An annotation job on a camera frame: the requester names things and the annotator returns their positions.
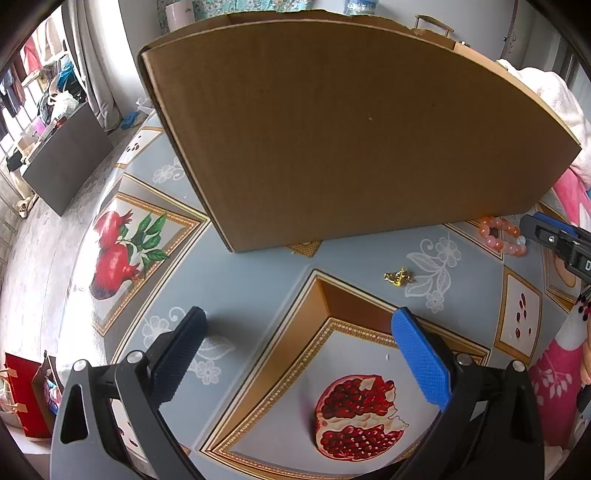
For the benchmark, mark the white pink blanket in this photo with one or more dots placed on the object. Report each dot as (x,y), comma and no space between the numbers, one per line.
(553,90)

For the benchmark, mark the brown cardboard box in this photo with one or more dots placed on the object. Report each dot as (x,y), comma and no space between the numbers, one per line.
(296,127)

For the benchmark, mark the hanging clothes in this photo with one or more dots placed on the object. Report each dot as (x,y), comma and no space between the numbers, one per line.
(40,71)

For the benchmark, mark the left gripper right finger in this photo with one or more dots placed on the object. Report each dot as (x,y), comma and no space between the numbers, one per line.
(488,426)

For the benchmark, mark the small open cardboard box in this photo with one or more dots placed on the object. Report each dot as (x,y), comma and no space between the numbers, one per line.
(48,389)

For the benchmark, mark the gold bow charm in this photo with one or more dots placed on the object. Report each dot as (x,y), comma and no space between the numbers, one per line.
(400,278)

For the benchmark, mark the floral blue wall cloth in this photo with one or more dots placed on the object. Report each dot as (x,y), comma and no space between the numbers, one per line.
(209,8)

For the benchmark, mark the white plastic bag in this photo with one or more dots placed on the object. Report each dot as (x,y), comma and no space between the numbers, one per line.
(144,105)

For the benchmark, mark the pink rolled mat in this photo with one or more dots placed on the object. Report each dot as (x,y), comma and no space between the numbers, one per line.
(179,14)

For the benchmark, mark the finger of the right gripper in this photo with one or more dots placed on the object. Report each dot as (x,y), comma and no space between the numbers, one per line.
(546,235)
(569,229)

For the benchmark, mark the pink floral bedding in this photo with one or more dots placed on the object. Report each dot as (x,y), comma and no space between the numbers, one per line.
(555,376)

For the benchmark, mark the person right hand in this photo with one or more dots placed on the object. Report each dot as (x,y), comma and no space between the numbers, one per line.
(585,369)

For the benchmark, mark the wooden chair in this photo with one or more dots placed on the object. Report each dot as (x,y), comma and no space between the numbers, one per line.
(430,20)

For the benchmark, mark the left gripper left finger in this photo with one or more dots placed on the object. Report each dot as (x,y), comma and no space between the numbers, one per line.
(86,442)

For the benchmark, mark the red gift bag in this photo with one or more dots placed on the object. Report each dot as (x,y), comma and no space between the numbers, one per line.
(21,373)

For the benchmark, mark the blue water jug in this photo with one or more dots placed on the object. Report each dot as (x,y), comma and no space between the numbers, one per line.
(361,7)

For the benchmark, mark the grey cabinet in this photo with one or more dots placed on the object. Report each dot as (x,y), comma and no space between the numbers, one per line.
(62,163)

